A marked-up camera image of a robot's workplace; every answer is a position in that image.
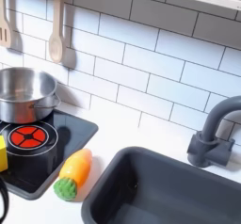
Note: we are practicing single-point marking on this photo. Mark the steel pot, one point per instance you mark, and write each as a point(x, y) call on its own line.
point(22, 89)

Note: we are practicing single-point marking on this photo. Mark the wooden slotted spatula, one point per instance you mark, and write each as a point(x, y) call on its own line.
point(4, 30)

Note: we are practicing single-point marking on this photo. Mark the toy orange carrot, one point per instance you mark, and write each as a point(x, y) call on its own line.
point(75, 169)

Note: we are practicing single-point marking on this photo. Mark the wooden spoon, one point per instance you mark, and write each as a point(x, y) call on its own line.
point(56, 42)

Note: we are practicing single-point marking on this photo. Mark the black stove top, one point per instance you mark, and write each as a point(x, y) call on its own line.
point(69, 133)

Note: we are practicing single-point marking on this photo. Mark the yellow block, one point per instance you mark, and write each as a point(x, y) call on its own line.
point(2, 155)

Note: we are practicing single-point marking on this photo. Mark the grey sink basin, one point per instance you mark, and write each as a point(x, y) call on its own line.
point(175, 190)

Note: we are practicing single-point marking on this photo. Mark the grey tap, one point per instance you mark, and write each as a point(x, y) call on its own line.
point(213, 140)

